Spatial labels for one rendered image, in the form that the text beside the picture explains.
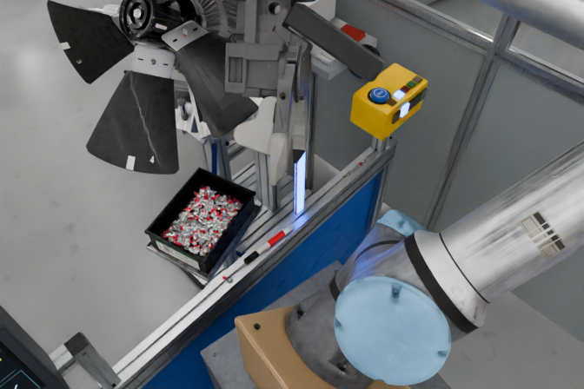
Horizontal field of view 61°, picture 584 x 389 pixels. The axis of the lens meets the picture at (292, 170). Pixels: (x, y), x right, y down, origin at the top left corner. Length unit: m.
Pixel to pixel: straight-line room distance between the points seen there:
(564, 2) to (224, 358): 0.71
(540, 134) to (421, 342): 1.15
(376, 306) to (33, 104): 2.68
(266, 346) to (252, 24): 0.40
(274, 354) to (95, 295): 1.55
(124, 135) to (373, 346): 0.85
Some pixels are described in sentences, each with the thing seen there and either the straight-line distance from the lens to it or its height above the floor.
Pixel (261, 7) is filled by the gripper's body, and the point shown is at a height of 1.54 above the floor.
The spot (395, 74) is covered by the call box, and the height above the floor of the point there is 1.07.
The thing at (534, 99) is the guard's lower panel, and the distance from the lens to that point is 1.54.
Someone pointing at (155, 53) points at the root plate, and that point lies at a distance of 1.22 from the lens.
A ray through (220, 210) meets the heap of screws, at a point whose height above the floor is 0.84.
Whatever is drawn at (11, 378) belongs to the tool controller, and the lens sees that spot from 0.77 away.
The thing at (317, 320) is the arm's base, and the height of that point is 1.19.
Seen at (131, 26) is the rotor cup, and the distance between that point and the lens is 1.18.
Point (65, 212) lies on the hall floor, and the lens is 2.45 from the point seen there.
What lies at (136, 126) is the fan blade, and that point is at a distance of 1.22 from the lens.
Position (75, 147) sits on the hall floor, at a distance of 2.70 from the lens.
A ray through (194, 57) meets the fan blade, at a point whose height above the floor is 1.18.
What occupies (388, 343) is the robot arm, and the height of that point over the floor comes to 1.35.
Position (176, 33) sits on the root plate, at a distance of 1.16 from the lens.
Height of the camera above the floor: 1.84
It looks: 51 degrees down
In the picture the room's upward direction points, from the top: straight up
